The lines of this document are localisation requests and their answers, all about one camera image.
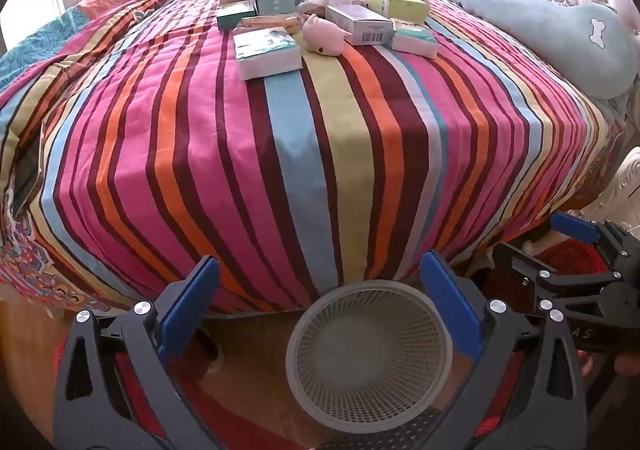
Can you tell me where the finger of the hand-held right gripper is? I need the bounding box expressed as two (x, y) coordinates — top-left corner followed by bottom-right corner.
(492, 241), (632, 327)
(550, 211), (640, 276)

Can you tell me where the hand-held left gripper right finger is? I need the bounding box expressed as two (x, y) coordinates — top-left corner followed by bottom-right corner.
(420, 250), (588, 450)

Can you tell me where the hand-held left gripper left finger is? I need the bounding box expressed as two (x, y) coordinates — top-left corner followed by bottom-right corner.
(52, 255), (236, 450)

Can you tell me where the grey plastic mesh basket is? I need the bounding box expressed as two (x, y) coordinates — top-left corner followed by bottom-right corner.
(286, 280), (455, 436)

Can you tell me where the person's right hand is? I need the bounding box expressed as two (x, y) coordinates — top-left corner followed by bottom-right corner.
(575, 350), (640, 381)

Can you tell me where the red rug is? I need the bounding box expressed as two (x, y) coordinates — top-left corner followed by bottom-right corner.
(50, 237), (608, 450)

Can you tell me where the dark star print cloth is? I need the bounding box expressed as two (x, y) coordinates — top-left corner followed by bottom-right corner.
(320, 407), (451, 450)

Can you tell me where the striped colourful blanket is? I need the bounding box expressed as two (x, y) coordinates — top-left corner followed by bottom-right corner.
(0, 0), (626, 316)

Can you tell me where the light blue body pillow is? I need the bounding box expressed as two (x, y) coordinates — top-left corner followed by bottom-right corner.
(420, 0), (640, 101)

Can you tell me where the white teal tissue pack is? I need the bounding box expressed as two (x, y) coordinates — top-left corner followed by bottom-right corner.
(391, 19), (438, 58)
(234, 27), (303, 81)

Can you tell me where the dark green small box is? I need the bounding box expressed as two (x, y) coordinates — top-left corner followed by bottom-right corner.
(216, 1), (258, 31)

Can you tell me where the yellow green box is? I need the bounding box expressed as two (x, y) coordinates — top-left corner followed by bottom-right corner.
(367, 0), (430, 23)

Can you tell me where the orange flat packet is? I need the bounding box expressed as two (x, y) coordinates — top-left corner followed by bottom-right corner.
(242, 15), (303, 29)

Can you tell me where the pink plush toy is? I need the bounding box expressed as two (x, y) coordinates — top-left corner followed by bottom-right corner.
(300, 14), (353, 56)

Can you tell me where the grey box with barcode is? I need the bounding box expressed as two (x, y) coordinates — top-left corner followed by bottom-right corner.
(325, 5), (393, 46)

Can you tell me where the white ornate bed frame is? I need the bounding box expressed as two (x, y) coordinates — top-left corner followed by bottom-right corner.
(607, 147), (640, 211)

